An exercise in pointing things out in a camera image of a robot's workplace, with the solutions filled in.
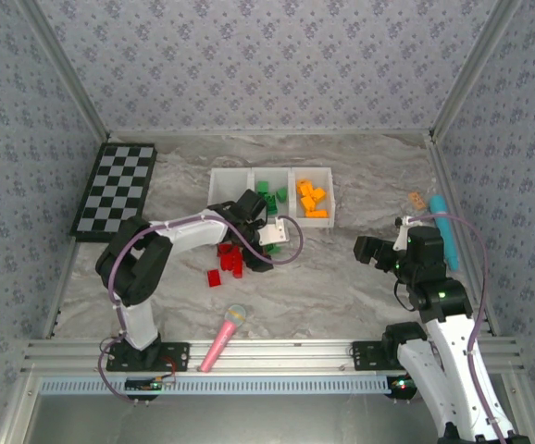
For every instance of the small red lego brick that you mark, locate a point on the small red lego brick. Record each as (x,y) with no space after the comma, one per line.
(215,279)

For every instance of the small circuit board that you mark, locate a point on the small circuit board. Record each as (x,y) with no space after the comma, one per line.
(402,385)
(149,385)

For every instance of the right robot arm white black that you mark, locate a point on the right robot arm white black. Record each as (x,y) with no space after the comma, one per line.
(457,370)

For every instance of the teal cylinder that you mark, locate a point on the teal cylinder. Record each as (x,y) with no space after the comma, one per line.
(445,231)

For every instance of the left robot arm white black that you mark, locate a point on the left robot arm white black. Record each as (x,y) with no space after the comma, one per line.
(138,319)

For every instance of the small green lego brick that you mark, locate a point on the small green lego brick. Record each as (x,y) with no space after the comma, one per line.
(282,195)

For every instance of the aluminium frame rail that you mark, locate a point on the aluminium frame rail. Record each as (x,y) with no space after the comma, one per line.
(272,356)

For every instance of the black and grey chessboard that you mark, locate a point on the black and grey chessboard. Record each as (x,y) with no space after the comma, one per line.
(115,189)

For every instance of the pink toy microphone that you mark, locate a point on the pink toy microphone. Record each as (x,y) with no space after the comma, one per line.
(223,340)

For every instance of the long orange lego brick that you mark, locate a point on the long orange lego brick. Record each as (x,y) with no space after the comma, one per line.
(317,214)

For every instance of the white plastic bin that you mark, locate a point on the white plastic bin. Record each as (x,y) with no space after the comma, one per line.
(330,199)
(226,185)
(272,178)

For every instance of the small wooden block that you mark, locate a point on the small wooden block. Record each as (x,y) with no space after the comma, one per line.
(417,199)

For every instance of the aluminium frame post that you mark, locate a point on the aluminium frame post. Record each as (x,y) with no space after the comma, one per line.
(476,69)

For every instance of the long green lego brick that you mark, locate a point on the long green lego brick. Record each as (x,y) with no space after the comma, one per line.
(270,203)

